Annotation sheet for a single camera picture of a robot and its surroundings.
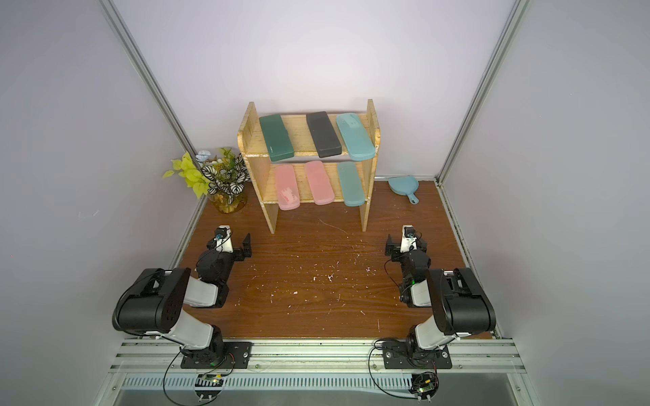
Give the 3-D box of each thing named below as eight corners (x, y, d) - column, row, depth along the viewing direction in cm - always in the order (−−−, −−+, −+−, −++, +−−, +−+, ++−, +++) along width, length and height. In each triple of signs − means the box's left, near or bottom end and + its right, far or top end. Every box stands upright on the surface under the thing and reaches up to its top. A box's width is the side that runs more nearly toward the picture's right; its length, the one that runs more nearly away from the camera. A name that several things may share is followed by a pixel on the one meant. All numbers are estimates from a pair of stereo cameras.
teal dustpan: (392, 204, 113) (393, 201, 112) (387, 179, 124) (388, 176, 122) (422, 204, 113) (424, 201, 112) (415, 179, 124) (416, 176, 122)
